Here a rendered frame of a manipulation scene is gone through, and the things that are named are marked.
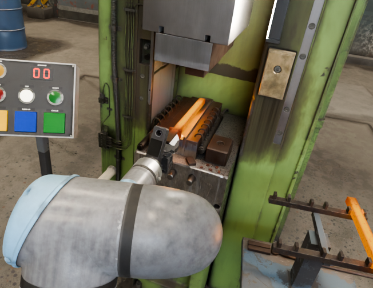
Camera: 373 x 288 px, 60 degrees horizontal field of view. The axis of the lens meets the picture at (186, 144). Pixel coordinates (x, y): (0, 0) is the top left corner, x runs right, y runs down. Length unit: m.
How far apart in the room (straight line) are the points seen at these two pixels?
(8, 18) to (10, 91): 4.30
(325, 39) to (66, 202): 1.00
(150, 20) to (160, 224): 0.86
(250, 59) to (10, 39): 4.56
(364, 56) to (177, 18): 6.67
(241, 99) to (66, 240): 1.34
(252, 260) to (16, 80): 1.07
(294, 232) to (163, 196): 2.11
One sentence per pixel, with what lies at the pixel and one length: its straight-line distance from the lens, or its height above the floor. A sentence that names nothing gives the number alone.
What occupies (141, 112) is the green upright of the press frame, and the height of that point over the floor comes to 0.98.
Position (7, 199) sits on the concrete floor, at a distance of 2.57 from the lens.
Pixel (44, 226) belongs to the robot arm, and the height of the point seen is 1.34.
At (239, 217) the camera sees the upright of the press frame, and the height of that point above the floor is 0.57.
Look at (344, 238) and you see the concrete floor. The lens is 2.61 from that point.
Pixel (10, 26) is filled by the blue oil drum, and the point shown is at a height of 0.37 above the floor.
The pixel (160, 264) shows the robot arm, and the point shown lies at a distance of 0.39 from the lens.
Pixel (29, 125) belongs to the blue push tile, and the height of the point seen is 1.00.
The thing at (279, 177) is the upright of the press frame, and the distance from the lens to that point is 1.41.
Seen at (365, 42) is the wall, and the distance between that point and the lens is 7.54.
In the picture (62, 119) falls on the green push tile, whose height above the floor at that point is 1.02.
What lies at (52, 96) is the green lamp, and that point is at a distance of 1.30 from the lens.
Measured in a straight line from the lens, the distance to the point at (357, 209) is 1.19.
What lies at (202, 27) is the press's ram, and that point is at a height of 1.41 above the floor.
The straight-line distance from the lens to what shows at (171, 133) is 1.13.
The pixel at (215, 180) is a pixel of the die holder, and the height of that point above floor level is 0.89.
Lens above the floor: 1.61
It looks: 31 degrees down
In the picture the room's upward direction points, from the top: 8 degrees clockwise
